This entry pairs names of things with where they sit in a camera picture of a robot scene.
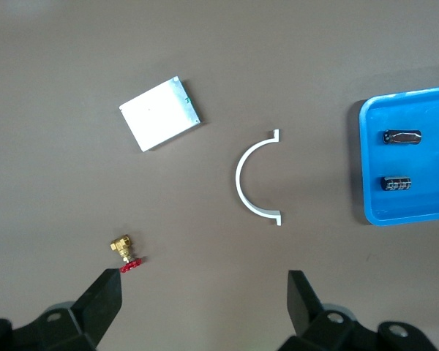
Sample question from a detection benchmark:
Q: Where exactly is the white curved bracket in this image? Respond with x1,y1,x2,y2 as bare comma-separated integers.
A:
235,128,282,227

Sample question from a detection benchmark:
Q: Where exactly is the small dark terminal block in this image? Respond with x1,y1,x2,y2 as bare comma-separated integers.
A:
381,175,413,192

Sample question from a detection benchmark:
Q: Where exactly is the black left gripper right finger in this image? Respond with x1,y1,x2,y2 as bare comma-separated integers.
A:
280,270,375,351

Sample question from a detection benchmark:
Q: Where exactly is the silver metal plate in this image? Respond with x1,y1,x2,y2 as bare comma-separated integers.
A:
118,75,201,153

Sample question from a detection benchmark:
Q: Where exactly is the brass valve red handle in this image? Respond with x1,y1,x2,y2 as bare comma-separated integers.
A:
109,235,146,274

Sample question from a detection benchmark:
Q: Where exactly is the blue plastic tray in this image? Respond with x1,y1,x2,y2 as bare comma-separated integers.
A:
358,85,439,227

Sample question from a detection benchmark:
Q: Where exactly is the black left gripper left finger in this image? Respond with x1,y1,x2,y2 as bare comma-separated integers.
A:
36,268,124,351

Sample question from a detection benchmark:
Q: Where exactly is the brown table cover sheet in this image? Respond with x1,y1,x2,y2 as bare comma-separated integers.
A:
0,0,439,351

